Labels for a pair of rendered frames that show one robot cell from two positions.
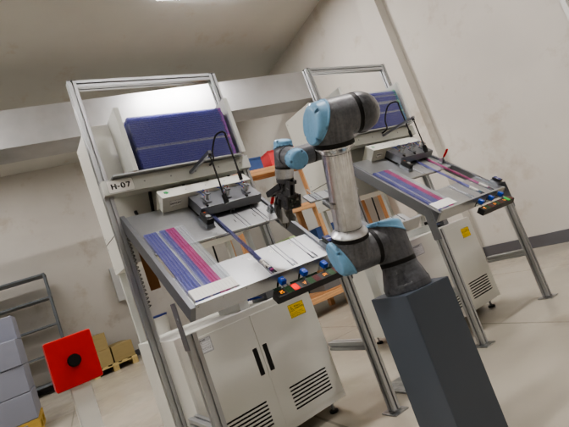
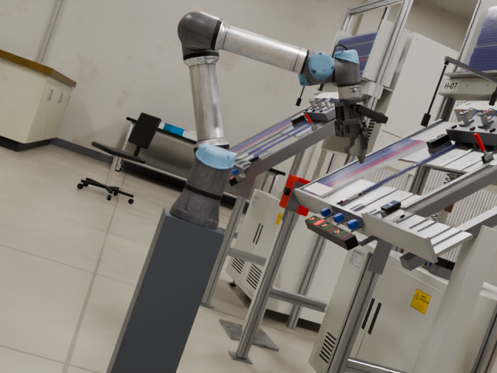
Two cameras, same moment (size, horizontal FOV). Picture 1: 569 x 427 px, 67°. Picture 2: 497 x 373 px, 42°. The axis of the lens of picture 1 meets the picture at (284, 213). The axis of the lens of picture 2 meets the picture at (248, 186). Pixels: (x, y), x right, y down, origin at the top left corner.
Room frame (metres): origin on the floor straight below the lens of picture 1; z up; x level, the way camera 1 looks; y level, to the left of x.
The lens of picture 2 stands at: (2.08, -2.10, 0.78)
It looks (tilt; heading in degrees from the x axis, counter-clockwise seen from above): 2 degrees down; 107
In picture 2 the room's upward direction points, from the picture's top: 20 degrees clockwise
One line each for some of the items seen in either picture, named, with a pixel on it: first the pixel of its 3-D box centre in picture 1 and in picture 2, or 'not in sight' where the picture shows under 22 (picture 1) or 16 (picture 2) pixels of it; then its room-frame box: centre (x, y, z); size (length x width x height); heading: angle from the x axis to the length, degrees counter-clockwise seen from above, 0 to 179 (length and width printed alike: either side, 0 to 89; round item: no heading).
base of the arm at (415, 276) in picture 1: (402, 273); (198, 205); (1.40, -0.29, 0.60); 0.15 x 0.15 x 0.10
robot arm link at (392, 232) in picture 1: (387, 240); (211, 168); (1.40, -0.28, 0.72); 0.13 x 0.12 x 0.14; 107
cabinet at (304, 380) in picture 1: (239, 374); (435, 356); (2.23, 0.49, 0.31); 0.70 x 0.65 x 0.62; 124
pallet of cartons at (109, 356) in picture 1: (107, 351); not in sight; (7.82, 3.84, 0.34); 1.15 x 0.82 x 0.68; 28
